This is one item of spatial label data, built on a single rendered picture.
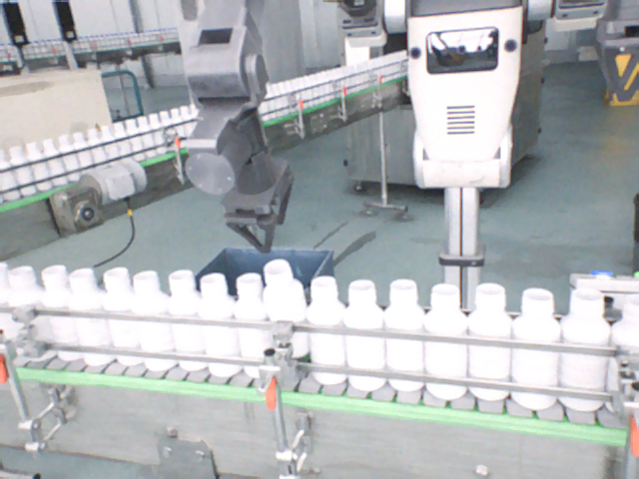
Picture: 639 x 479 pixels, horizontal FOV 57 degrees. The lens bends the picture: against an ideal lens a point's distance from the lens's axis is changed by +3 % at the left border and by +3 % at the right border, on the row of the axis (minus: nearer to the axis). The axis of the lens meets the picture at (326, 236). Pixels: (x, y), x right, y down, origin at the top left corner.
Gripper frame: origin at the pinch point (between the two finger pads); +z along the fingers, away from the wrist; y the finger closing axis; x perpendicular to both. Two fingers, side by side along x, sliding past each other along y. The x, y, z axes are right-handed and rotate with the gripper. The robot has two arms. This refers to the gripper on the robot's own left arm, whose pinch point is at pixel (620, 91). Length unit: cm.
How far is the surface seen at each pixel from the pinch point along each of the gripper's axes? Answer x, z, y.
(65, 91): 336, 35, 297
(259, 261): 77, 49, 43
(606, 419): 0.8, 39.6, -18.7
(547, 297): 8.4, 24.0, -15.1
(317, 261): 60, 49, 43
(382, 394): 30, 40, -19
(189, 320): 60, 29, -20
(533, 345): 10.1, 28.8, -19.4
